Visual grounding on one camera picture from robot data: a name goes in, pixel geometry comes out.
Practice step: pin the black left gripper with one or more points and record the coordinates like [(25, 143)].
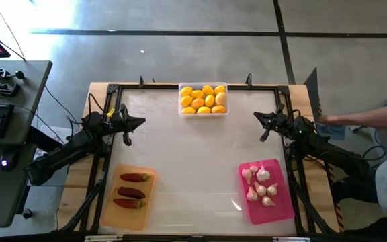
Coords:
[(116, 129)]

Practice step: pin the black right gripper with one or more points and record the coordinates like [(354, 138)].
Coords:
[(282, 129)]

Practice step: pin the orange-yellow lemon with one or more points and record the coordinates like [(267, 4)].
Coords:
[(218, 109)]

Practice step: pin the red and green pepper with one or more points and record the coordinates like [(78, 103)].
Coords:
[(128, 203), (133, 177)]

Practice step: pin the yellow lemon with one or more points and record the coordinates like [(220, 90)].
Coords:
[(209, 101), (186, 101), (208, 90), (186, 91), (204, 110), (197, 103), (220, 98), (197, 94), (188, 110), (219, 89)]

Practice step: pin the dark red chili pepper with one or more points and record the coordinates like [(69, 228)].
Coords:
[(131, 193)]

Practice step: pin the person's forearm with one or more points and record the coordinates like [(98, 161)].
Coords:
[(371, 117)]

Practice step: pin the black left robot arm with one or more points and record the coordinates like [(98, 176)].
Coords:
[(62, 151)]

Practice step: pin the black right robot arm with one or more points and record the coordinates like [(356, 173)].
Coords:
[(331, 151)]

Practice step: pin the black table edge clamp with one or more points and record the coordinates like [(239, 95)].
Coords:
[(141, 81), (249, 80)]

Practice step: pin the person's hand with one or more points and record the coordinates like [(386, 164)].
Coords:
[(326, 120)]

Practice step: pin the blue cloth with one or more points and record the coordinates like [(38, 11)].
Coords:
[(331, 131)]

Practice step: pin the clear plastic bin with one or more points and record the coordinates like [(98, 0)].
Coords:
[(203, 115)]

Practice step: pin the pink plastic bin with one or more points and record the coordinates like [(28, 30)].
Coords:
[(274, 215)]

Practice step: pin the orange plastic bin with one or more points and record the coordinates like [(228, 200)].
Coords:
[(126, 220)]

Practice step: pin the yellow black hazard tape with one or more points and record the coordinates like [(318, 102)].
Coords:
[(338, 215)]

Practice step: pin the white label strip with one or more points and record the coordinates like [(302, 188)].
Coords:
[(102, 238), (291, 239)]

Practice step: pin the black computer mouse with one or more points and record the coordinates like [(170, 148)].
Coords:
[(10, 159)]

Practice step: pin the dark grey desk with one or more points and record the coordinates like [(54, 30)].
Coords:
[(12, 188)]

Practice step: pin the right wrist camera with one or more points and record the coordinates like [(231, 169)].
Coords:
[(282, 122)]

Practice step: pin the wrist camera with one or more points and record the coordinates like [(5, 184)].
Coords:
[(117, 119), (282, 122)]

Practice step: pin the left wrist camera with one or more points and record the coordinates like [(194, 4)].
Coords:
[(117, 119)]

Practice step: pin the black metal table frame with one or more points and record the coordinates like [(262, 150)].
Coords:
[(146, 86)]

